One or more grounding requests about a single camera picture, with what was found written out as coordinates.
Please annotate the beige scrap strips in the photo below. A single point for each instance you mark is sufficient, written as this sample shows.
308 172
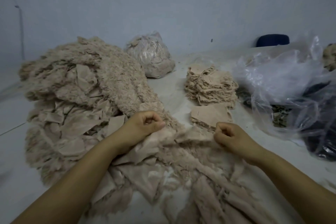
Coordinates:
199 179

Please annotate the person's right forearm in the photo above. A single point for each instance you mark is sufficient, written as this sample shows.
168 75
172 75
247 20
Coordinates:
299 184

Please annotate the person's right hand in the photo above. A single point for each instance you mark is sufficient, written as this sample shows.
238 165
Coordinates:
236 140

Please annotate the person's left forearm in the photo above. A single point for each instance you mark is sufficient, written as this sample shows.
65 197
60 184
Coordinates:
65 189

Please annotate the large pile beige fabric scraps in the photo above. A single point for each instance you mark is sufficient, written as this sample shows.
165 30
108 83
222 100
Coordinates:
78 95

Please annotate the clear bag of beige scraps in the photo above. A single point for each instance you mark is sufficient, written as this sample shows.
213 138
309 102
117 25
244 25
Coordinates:
150 56

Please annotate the large clear plastic bag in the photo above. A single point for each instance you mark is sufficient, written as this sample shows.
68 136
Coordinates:
286 79

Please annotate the stack of sorted beige pieces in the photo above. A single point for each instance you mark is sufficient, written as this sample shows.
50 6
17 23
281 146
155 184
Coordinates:
190 87

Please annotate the blue chair back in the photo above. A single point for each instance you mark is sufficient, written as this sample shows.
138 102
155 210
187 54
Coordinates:
272 40

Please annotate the person's left hand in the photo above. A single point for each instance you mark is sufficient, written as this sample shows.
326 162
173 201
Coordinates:
136 126

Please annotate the beige fur pile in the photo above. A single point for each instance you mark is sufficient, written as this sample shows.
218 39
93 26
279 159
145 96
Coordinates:
329 57

